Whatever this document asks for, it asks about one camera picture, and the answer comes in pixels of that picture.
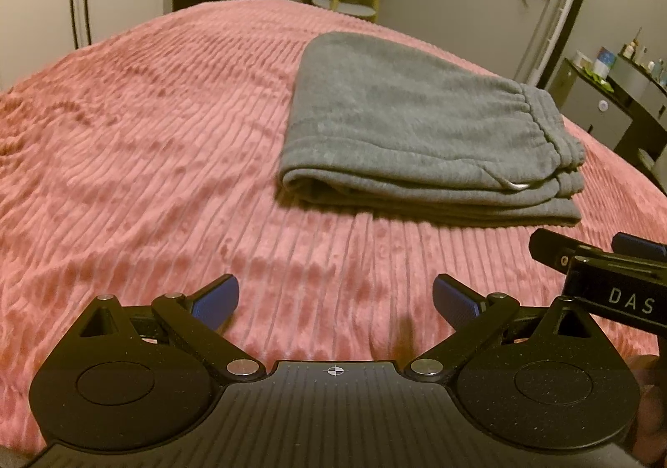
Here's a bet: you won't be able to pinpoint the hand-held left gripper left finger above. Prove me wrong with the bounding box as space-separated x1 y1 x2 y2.
73 274 266 382

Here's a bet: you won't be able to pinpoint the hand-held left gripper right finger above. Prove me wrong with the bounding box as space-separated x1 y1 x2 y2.
409 274 595 382

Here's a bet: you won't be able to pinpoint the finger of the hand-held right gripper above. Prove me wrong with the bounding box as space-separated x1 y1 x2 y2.
528 229 580 269
612 231 667 264

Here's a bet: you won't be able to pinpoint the grey sweat pants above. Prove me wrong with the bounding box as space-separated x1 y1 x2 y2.
276 31 586 228

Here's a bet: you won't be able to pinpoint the person's right hand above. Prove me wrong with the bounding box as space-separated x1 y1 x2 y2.
625 354 667 468

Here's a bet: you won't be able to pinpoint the black dresser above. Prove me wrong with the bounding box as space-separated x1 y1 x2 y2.
548 48 667 178

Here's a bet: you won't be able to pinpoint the pink ribbed blanket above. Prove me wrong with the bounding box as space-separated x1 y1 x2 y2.
0 0 667 454

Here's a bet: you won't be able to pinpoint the white box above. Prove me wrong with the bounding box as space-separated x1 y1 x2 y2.
594 46 619 79

